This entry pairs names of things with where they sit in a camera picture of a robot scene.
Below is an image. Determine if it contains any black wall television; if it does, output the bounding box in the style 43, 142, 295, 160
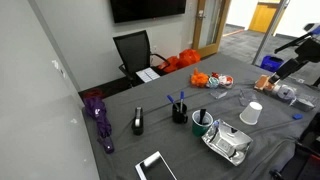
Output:
109, 0, 188, 24

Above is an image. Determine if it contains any black pen cup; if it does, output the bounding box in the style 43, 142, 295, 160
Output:
171, 103, 189, 125

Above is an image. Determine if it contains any white framed tablet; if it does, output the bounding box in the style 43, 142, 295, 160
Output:
134, 150, 178, 180

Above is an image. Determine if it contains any orange sponge block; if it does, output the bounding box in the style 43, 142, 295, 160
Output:
253, 74, 271, 92

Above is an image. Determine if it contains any orange crumpled plastic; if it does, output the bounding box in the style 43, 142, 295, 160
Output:
189, 67, 210, 89

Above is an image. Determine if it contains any blue bin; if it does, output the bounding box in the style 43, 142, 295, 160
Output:
259, 55, 284, 73

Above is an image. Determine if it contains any white plastic box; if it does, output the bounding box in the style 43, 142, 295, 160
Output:
289, 93, 316, 113

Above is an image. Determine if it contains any white paper cup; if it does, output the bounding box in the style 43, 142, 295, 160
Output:
239, 101, 264, 126

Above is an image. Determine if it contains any green mug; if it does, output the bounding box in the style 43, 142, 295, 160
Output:
191, 109, 214, 138

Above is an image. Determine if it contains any black camera on tripod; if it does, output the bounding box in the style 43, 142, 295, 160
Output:
268, 22, 320, 88

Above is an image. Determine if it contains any blue pen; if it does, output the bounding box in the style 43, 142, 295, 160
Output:
179, 90, 185, 113
166, 94, 181, 113

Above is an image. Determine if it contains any wooden glass door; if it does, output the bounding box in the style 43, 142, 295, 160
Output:
192, 0, 232, 58

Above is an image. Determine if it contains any grey tablecloth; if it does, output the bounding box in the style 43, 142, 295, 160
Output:
81, 53, 320, 180

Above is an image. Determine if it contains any teal tape roll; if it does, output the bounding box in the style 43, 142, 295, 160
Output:
205, 76, 220, 89

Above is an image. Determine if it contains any silver foil bag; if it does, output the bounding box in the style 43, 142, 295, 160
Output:
201, 118, 254, 167

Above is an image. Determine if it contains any orange bag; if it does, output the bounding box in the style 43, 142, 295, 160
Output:
162, 55, 181, 74
178, 48, 202, 69

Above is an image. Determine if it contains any white tape roll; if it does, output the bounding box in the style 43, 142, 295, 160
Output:
277, 84, 297, 101

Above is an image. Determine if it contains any black marker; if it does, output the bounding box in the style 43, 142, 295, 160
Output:
198, 108, 208, 126

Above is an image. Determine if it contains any yellow wooden door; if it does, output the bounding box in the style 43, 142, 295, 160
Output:
248, 1, 282, 34

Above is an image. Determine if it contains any black office chair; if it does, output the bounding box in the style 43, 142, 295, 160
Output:
112, 29, 171, 88

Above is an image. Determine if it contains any grey metal partition post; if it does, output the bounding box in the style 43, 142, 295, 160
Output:
251, 0, 290, 66

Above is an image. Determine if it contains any white paper sheet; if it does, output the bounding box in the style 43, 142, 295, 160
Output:
135, 67, 161, 84

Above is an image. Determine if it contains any black tape dispenser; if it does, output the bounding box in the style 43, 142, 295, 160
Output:
131, 106, 145, 136

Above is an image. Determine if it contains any dark red bag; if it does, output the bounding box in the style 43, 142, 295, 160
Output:
82, 88, 105, 100

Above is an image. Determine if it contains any purple folded umbrella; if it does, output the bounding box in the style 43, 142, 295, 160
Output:
82, 95, 115, 155

